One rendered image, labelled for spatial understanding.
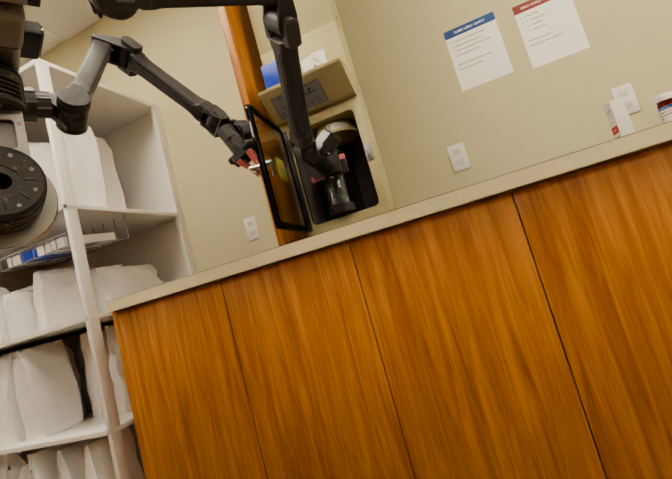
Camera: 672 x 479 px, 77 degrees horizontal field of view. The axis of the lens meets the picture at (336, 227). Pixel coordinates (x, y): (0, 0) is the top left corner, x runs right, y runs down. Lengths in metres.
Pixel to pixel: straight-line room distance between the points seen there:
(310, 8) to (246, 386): 1.34
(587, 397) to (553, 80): 1.22
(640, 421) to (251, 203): 1.71
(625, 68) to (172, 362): 1.95
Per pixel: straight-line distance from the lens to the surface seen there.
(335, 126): 1.60
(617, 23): 2.08
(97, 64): 1.56
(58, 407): 2.27
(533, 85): 1.96
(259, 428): 1.45
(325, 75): 1.53
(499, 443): 1.27
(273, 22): 1.14
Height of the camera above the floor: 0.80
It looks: 7 degrees up
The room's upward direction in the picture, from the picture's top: 15 degrees counter-clockwise
